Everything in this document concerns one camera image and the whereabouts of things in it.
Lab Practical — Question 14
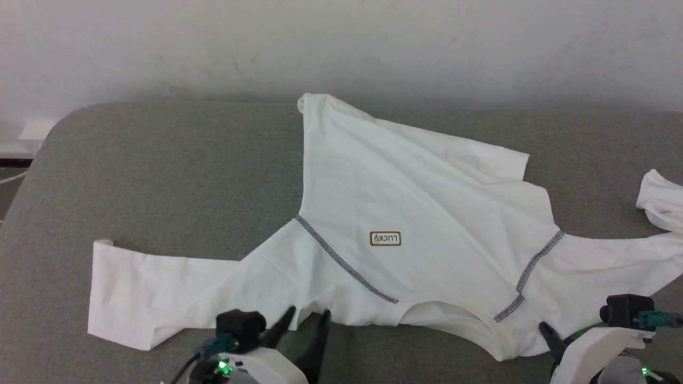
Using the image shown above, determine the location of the left cable with green connector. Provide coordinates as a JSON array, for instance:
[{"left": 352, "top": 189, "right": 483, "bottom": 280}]
[{"left": 170, "top": 333, "right": 239, "bottom": 384}]

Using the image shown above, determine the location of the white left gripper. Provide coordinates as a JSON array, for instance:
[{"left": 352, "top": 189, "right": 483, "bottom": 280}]
[{"left": 224, "top": 305, "right": 332, "bottom": 384}]

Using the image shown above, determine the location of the right cable with green connector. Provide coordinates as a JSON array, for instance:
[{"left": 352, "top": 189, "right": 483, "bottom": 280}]
[{"left": 638, "top": 312, "right": 683, "bottom": 329}]

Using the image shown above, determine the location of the white long-sleeve shirt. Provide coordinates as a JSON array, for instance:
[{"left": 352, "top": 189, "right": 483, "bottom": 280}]
[{"left": 87, "top": 93, "right": 683, "bottom": 363}]

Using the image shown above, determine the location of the cable with green connector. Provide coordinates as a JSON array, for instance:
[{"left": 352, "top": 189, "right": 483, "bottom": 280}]
[
  {"left": 638, "top": 312, "right": 683, "bottom": 329},
  {"left": 170, "top": 333, "right": 239, "bottom": 384}
]

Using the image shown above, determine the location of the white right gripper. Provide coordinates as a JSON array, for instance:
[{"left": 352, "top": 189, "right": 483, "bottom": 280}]
[{"left": 538, "top": 321, "right": 655, "bottom": 384}]

